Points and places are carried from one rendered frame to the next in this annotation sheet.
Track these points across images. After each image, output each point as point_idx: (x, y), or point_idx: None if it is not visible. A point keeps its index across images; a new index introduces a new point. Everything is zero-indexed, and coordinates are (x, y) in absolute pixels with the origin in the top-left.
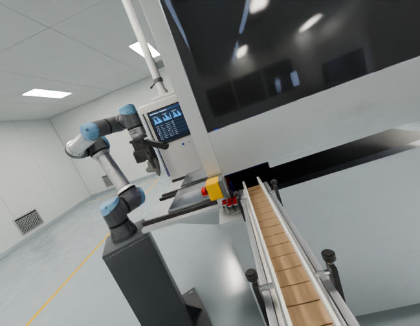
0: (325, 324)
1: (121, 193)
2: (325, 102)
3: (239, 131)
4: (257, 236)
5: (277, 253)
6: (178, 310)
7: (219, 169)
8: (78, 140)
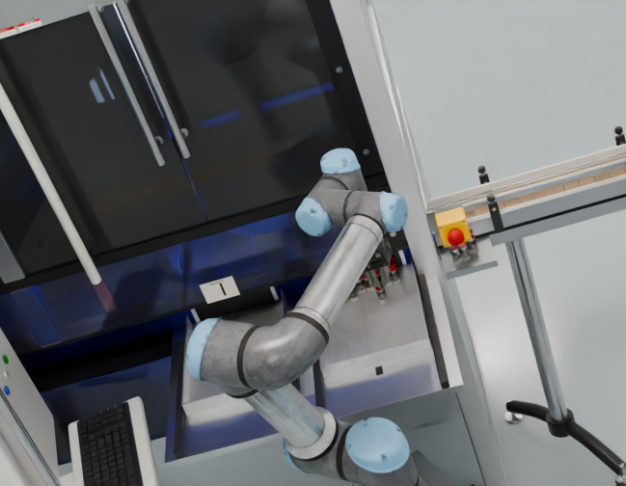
0: None
1: (337, 425)
2: (390, 77)
3: (404, 139)
4: (561, 192)
5: (588, 176)
6: None
7: (423, 207)
8: (363, 261)
